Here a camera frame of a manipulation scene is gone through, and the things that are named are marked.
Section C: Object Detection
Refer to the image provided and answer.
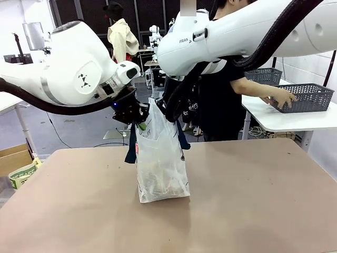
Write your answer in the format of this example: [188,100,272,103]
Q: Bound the white cable bundle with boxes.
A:
[246,125,270,138]

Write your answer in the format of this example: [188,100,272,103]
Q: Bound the small grey plastic basket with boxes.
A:
[243,67,284,86]

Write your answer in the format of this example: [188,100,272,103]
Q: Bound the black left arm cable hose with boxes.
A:
[0,77,137,116]

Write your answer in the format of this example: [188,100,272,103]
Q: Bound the grey floor plate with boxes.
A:
[103,130,132,141]

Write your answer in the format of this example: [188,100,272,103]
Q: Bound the white table with slanted leg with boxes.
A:
[0,91,38,159]

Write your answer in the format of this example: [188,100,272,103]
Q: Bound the mannequin in beige coat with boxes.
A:
[102,1,140,64]

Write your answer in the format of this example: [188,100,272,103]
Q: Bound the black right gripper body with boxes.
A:
[155,96,169,114]

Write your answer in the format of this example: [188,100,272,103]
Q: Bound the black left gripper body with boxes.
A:
[112,89,142,125]

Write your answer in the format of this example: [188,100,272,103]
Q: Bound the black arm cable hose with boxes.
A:
[165,0,326,123]
[0,77,137,116]

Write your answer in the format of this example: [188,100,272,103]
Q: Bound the person's left hand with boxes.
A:
[261,87,299,111]

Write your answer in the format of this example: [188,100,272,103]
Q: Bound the black slanted pole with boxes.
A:
[323,51,337,87]

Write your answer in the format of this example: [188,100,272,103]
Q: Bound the wooden crate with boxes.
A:
[273,131,298,141]

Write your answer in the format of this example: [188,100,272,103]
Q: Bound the person in black shirt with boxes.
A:
[162,0,264,143]

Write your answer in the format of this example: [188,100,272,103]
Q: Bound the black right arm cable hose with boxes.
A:
[165,0,326,123]

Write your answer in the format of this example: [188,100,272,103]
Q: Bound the white side table with baskets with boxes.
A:
[241,78,337,153]

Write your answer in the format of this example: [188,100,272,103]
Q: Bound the small white background robot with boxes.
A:
[148,24,164,51]

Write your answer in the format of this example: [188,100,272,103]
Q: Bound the brown cardboard box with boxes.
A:
[0,143,35,178]

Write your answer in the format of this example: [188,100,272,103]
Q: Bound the white shopping bag blue handles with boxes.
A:
[124,97,192,204]

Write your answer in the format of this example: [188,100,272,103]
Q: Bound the green and white paper bag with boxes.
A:
[8,156,43,190]

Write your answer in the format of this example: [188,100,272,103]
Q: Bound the large grey plastic basket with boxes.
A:
[268,83,335,114]

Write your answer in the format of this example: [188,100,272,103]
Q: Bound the black floor cable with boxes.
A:
[46,112,72,149]

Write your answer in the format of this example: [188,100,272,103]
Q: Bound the silver panel on stand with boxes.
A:
[22,22,45,51]

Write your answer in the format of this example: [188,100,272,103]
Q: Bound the person's left forearm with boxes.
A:
[230,77,276,104]

